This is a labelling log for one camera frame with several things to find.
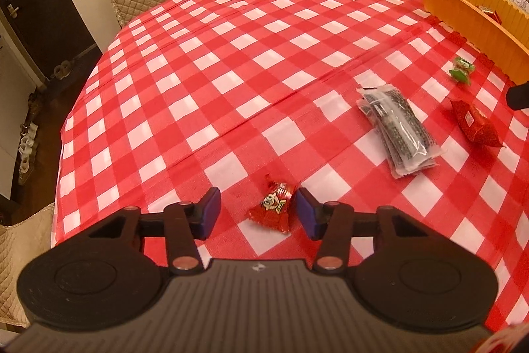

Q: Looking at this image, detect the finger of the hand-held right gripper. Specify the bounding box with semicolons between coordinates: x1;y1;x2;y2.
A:
506;83;529;110

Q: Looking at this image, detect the row of shoes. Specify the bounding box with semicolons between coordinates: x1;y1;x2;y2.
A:
17;90;44;187

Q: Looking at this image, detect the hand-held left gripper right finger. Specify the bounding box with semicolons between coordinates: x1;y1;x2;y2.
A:
295;187;452;275

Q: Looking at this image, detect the green wrapped candy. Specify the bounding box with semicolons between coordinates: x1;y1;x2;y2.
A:
449;56;476;83

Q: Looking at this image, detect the black seaweed snack packet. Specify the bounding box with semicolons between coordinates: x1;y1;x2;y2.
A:
356;85;439;180

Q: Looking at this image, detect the red checkered tablecloth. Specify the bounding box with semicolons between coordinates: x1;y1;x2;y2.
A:
50;0;529;334

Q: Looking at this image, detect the white cabinet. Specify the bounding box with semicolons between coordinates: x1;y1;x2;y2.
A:
0;20;49;201

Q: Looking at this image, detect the white slipper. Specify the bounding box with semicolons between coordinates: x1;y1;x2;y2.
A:
53;61;74;81

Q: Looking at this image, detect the small red wrapped candy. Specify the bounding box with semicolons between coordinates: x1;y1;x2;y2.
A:
478;5;503;25

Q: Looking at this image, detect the red cartoon candy packet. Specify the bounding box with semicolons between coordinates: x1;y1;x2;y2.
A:
246;173;299;234

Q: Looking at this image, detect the yellow plastic tray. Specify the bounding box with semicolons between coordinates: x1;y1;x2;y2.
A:
409;0;529;86

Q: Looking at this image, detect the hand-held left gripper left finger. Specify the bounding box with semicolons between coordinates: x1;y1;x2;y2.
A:
54;187;223;275

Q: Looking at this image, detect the red snack packet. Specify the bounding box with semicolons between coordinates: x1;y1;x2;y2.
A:
450;99;504;148

